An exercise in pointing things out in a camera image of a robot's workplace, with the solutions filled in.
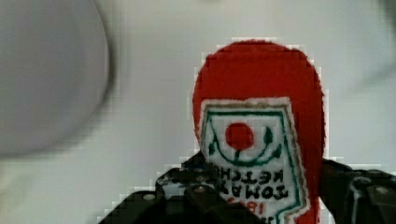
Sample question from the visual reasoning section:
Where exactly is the grey round plate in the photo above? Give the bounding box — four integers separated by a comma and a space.
0, 0, 109, 157

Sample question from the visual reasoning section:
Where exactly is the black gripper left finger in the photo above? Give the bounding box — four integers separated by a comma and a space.
98, 153, 262, 224

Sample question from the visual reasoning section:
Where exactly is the red plush ketchup bottle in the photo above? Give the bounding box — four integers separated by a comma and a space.
192, 40, 325, 224

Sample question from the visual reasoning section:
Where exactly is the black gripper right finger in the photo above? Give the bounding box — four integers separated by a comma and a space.
319, 159, 396, 224

